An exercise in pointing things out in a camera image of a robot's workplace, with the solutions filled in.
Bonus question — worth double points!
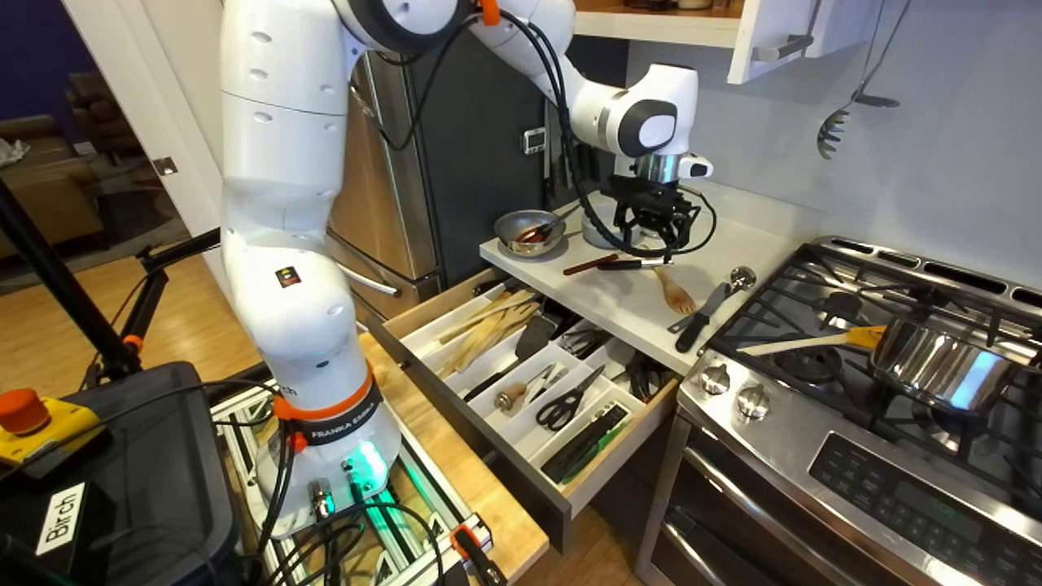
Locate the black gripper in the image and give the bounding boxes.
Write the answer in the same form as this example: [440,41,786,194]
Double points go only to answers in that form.
[613,177,708,263]

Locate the wooden slotted spatula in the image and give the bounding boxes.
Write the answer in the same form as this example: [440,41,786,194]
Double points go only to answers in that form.
[649,263,699,320]

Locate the black spatula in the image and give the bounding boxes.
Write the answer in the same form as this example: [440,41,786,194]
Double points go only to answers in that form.
[461,313,567,404]

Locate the open wooden kitchen drawer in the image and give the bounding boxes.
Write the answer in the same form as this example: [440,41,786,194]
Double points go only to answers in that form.
[381,266,684,553]

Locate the small metal bowl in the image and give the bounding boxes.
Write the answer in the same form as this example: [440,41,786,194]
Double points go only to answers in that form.
[491,206,570,261]

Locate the black kitchen utensil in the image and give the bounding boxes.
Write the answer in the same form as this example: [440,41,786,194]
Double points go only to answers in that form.
[626,352,679,407]

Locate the silver stove knob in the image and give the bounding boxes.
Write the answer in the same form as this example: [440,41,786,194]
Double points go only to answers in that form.
[732,384,771,422]
[693,361,732,397]

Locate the silver peeler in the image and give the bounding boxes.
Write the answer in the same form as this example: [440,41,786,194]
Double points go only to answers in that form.
[524,361,570,407]

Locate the long wooden utensil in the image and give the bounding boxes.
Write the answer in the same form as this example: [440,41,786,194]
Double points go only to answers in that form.
[438,307,546,378]
[438,286,540,348]

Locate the black and green knives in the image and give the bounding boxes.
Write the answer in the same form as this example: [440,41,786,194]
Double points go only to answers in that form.
[540,401,635,487]

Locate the small brass utensil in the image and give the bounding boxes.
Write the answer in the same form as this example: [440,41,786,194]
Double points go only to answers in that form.
[494,378,533,417]

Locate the stainless steel fridge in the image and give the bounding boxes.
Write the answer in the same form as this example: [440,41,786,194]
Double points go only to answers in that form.
[324,29,570,320]

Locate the stainless steel gas stove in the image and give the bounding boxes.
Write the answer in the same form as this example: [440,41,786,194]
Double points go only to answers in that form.
[635,238,1042,586]

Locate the white door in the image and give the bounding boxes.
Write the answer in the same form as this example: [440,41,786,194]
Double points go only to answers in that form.
[60,0,253,299]

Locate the black equipment case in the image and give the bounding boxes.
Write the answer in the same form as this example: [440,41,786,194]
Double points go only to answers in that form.
[0,361,243,586]

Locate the black tripod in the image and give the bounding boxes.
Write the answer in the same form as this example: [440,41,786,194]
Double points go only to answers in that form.
[0,177,228,384]

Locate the brown sofa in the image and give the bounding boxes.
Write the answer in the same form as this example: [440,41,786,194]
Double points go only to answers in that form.
[0,108,111,261]

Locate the yellow emergency stop button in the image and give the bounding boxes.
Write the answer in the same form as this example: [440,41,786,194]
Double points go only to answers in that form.
[0,384,107,472]

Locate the white case label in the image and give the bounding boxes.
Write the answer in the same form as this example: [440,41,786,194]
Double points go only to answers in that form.
[34,479,89,560]

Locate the black utensil handle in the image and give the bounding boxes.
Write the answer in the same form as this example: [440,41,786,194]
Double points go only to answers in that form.
[600,255,669,272]

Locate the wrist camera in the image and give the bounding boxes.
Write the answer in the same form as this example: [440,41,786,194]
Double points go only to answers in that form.
[675,154,719,182]

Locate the red utensil handle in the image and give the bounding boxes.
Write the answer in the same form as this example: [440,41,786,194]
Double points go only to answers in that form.
[560,250,623,280]

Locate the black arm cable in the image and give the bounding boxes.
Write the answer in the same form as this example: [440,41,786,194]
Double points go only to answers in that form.
[368,0,723,263]

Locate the black-handled scissors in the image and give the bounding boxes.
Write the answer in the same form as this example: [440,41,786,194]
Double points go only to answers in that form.
[533,364,609,434]

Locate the white wall cabinet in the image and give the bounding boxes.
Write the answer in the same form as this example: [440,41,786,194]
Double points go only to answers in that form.
[567,0,905,88]

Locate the steel pan with yellow handle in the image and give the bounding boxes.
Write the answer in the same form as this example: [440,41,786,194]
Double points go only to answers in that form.
[737,309,1019,420]

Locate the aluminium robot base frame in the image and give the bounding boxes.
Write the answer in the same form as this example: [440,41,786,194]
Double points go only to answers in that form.
[210,384,499,586]

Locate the black base cables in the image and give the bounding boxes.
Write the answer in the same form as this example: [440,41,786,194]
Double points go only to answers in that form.
[243,417,459,586]

